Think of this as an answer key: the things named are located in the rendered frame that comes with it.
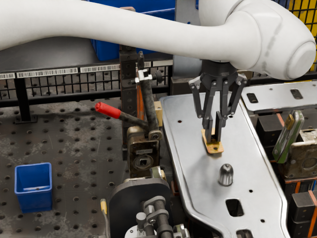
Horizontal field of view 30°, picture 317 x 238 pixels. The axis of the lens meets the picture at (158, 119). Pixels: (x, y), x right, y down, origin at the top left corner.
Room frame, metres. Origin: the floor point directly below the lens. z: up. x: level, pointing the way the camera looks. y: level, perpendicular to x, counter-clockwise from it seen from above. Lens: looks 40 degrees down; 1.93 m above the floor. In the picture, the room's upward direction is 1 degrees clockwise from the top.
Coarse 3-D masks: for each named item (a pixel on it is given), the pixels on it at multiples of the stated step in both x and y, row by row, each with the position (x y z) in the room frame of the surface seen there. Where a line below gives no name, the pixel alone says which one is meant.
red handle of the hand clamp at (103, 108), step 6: (96, 108) 0.99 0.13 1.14; (102, 108) 0.99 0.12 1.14; (108, 108) 0.99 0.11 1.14; (114, 108) 1.00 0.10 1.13; (108, 114) 0.99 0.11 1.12; (114, 114) 0.99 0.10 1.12; (120, 114) 1.00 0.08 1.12; (126, 114) 1.01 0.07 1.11; (126, 120) 1.00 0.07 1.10; (132, 120) 1.00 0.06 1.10; (138, 120) 1.01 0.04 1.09; (138, 126) 1.00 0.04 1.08; (144, 126) 1.00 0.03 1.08
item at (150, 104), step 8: (144, 72) 1.02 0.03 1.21; (160, 72) 1.02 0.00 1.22; (136, 80) 1.00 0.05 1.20; (144, 80) 0.99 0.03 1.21; (152, 80) 1.01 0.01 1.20; (160, 80) 1.00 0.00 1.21; (144, 88) 0.99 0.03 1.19; (144, 96) 0.99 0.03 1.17; (152, 96) 1.00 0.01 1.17; (144, 104) 0.99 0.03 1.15; (152, 104) 1.00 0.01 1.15; (152, 112) 1.00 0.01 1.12; (152, 120) 1.00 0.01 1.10; (152, 128) 1.00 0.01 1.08
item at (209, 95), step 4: (212, 80) 1.02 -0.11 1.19; (216, 80) 1.03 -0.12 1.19; (212, 84) 1.02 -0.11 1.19; (216, 84) 1.02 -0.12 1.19; (212, 88) 1.02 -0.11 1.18; (208, 92) 1.03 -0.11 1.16; (212, 92) 1.02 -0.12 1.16; (208, 96) 1.03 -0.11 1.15; (212, 96) 1.03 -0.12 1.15; (204, 100) 1.05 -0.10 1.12; (208, 100) 1.03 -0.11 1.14; (212, 100) 1.03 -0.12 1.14; (204, 104) 1.04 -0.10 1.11; (208, 104) 1.03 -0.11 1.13; (204, 108) 1.04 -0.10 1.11; (208, 108) 1.03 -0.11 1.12; (208, 112) 1.03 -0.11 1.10; (208, 116) 1.03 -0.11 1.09
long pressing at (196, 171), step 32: (192, 96) 1.22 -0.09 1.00; (192, 128) 1.09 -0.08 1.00; (224, 128) 1.09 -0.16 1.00; (192, 160) 0.98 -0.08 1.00; (224, 160) 0.98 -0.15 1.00; (256, 160) 0.99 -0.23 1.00; (192, 192) 0.88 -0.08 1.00; (224, 192) 0.88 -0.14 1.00; (256, 192) 0.88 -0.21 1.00; (224, 224) 0.79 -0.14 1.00; (256, 224) 0.80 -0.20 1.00
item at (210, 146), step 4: (212, 128) 1.08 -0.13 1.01; (204, 132) 1.07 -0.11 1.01; (212, 132) 1.07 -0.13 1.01; (204, 136) 1.05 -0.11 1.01; (212, 136) 1.05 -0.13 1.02; (204, 140) 1.04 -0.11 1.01; (212, 140) 1.03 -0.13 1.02; (216, 140) 1.03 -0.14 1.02; (208, 144) 1.02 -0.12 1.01; (212, 144) 1.02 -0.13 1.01; (216, 144) 1.02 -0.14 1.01; (220, 144) 1.02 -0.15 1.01; (208, 148) 1.01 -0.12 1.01; (212, 148) 1.01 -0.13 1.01; (220, 148) 1.01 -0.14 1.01; (208, 152) 1.00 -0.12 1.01; (212, 152) 1.00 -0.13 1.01; (216, 152) 1.00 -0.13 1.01; (220, 152) 1.00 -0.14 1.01
